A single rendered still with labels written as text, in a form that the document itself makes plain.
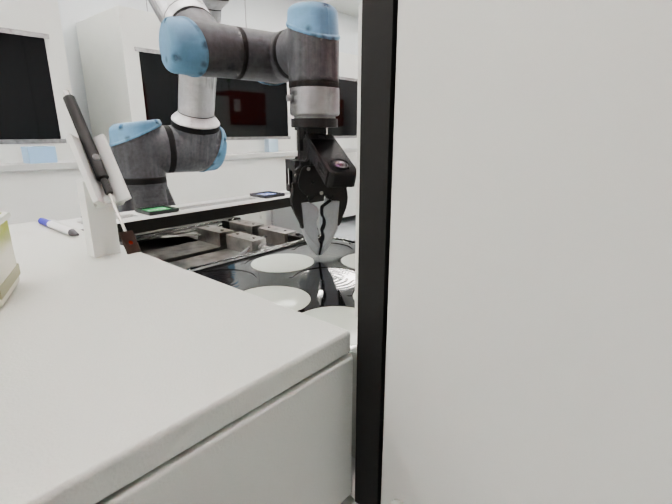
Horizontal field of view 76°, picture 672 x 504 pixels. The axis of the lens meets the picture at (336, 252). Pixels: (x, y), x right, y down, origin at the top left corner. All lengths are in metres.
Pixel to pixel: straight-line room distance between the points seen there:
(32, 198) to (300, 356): 3.22
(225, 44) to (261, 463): 0.57
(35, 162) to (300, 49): 2.91
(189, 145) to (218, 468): 0.94
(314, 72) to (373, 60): 0.39
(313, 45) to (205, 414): 0.53
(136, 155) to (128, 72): 2.84
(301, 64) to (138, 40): 3.39
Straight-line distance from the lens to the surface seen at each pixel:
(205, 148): 1.14
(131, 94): 3.91
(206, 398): 0.25
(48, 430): 0.26
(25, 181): 3.42
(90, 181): 0.51
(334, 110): 0.66
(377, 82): 0.27
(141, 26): 4.04
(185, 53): 0.68
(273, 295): 0.55
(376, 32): 0.27
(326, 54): 0.66
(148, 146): 1.11
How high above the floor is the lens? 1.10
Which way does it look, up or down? 16 degrees down
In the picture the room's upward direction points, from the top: straight up
